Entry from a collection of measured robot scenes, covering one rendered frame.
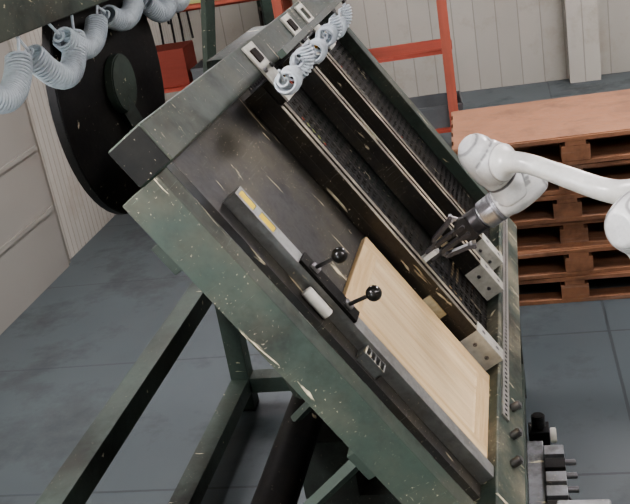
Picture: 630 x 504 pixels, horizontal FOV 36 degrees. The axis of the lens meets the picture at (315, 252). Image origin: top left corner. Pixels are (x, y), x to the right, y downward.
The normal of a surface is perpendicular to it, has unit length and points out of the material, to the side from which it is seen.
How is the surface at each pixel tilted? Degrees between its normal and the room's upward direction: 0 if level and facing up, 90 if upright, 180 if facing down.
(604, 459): 0
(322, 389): 90
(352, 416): 90
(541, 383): 0
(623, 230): 83
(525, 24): 90
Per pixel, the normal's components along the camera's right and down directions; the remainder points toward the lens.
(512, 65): -0.17, 0.38
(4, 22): 0.97, -0.08
